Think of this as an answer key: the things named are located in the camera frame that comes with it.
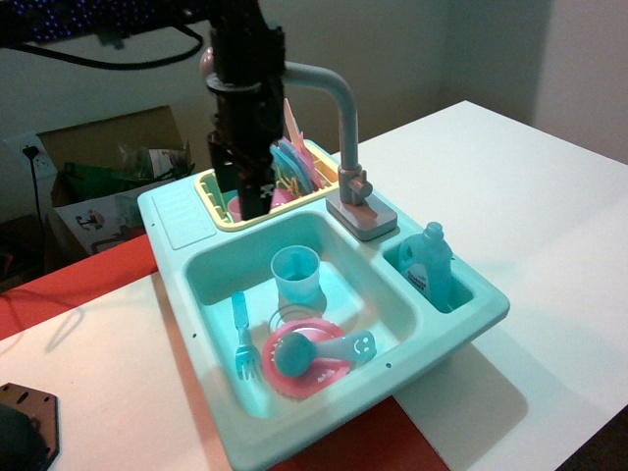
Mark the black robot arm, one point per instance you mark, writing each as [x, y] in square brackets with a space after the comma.
[32, 26]

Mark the pink plate in rack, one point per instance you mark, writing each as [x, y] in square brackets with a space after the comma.
[305, 160]

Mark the blue toy fork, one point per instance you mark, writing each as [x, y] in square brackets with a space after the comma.
[247, 355]

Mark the red mat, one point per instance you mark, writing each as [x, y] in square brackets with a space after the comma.
[37, 301]

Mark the blue toy spoon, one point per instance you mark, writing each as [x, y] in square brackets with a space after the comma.
[294, 352]

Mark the grey toy faucet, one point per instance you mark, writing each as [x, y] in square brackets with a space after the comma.
[354, 204]

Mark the pink knife in rack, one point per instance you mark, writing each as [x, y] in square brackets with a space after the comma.
[294, 132]

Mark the cardboard box with clutter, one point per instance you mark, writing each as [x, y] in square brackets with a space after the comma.
[103, 167]

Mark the white wall outlet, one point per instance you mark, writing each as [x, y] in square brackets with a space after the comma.
[29, 151]

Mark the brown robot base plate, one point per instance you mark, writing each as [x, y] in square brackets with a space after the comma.
[30, 431]

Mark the teal toy sink basin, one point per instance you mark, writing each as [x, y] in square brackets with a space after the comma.
[360, 288]

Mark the pink toy plate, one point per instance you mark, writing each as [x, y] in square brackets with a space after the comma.
[320, 374]

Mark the yellow dish rack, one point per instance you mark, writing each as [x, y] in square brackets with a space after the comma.
[206, 186]

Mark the pink cup in rack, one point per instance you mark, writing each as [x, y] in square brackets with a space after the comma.
[234, 209]

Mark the blue cup in sink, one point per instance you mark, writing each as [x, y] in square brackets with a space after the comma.
[296, 270]

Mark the blue plate in rack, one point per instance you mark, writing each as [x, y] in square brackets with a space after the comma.
[291, 172]

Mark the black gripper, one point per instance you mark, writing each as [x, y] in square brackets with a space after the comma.
[248, 64]

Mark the blue dish soap bottle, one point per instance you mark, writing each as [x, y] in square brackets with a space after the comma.
[425, 261]

